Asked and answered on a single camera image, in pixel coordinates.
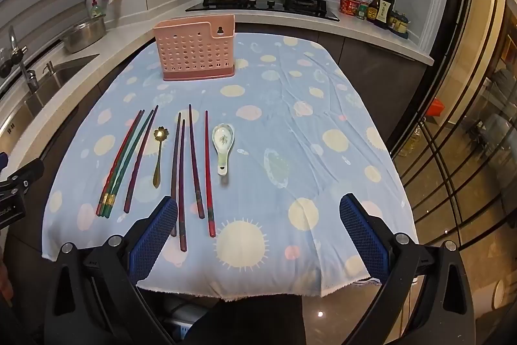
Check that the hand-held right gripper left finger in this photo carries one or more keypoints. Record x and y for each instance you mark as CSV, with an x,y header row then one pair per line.
x,y
155,240

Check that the brown sauce bottle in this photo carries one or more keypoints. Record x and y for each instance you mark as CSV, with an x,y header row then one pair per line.
x,y
375,7

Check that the stainless steel pot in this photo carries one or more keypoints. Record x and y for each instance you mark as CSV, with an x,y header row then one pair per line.
x,y
85,33

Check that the orange object behind glass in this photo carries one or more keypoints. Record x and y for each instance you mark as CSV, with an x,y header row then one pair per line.
x,y
436,107

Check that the green dish soap bottle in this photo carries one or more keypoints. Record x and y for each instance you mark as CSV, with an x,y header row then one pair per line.
x,y
97,9

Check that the white ceramic soup spoon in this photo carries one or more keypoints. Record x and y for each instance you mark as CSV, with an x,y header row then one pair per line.
x,y
223,137

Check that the dark soy sauce bottle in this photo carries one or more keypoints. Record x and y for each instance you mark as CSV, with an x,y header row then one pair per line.
x,y
385,11

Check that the small dark seasoning jars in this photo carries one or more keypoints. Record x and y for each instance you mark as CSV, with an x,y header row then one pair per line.
x,y
400,23

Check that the small green-capped bottle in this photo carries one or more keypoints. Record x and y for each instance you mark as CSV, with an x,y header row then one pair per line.
x,y
362,12

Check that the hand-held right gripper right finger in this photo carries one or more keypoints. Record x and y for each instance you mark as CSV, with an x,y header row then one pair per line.
x,y
363,236

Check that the black gas stove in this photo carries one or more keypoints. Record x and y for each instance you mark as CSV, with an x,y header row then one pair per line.
x,y
262,4

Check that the purple-red chopstick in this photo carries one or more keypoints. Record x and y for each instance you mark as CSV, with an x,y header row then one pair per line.
x,y
141,159

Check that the dark maroon chopstick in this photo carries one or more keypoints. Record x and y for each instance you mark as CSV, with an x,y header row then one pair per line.
x,y
195,161

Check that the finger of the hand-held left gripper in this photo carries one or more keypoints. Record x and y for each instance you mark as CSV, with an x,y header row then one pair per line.
x,y
26,174

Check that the gold flower-shaped spoon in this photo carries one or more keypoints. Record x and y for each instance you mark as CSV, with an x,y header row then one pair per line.
x,y
156,175

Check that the glass sliding door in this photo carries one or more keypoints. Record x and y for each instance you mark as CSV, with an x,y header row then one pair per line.
x,y
464,126

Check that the dark red chopstick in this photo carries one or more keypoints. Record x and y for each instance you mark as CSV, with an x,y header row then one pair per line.
x,y
182,183

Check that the brown chopstick with gold band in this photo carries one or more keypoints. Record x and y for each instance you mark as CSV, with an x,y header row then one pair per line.
x,y
176,159

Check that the pink perforated utensil holder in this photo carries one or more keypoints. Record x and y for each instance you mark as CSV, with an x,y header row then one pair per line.
x,y
190,50

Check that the stainless steel sink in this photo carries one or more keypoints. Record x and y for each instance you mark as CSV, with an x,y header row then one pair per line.
x,y
44,86

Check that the bright red chopstick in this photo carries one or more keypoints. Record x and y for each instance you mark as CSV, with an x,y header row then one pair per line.
x,y
209,173

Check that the green chopstick with gold band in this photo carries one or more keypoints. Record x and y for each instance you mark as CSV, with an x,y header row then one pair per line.
x,y
131,162
123,164

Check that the chrome kitchen faucet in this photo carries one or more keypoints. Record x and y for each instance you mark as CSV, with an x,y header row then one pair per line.
x,y
30,78

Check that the red seasoning can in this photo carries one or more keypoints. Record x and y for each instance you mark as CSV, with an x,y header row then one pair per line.
x,y
349,6

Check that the blue spotted tablecloth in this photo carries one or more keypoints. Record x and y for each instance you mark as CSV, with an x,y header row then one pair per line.
x,y
303,126

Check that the chrome soap dispenser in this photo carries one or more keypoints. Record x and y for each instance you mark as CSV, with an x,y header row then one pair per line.
x,y
51,74

